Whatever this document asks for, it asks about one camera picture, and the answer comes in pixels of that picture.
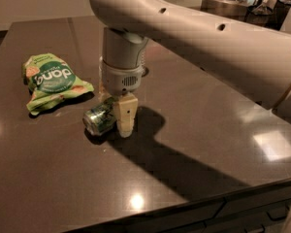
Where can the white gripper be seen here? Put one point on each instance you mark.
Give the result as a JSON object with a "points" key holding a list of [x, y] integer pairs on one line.
{"points": [[122, 79]]}

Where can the green snack bag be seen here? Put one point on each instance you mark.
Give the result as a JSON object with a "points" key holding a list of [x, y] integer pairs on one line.
{"points": [[51, 81]]}

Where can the green soda can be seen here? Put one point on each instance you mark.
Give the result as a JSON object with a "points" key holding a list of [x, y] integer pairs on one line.
{"points": [[100, 119]]}

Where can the black drawer handle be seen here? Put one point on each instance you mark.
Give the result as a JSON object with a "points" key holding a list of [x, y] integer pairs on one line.
{"points": [[278, 214]]}

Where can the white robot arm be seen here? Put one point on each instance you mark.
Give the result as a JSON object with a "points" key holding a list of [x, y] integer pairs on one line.
{"points": [[254, 60]]}

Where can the black mesh cup holder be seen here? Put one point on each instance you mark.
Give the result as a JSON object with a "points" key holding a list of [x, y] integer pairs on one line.
{"points": [[262, 15]]}

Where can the dark drawer cabinet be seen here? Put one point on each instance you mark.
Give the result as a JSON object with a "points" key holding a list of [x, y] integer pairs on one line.
{"points": [[244, 211]]}

